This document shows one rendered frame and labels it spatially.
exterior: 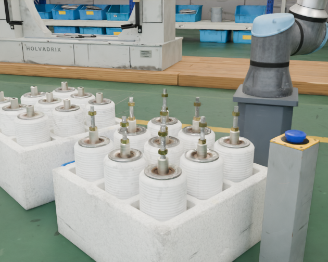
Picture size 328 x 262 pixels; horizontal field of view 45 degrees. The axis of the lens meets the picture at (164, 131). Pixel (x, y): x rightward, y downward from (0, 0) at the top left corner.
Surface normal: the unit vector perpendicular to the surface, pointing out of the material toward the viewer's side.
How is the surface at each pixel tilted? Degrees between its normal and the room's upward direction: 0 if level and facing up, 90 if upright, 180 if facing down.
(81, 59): 90
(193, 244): 90
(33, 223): 0
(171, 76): 90
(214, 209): 90
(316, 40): 104
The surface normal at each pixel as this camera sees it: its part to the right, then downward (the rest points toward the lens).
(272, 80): -0.04, 0.03
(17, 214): 0.00, -0.95
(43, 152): 0.66, 0.24
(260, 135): -0.30, 0.31
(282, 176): -0.72, 0.22
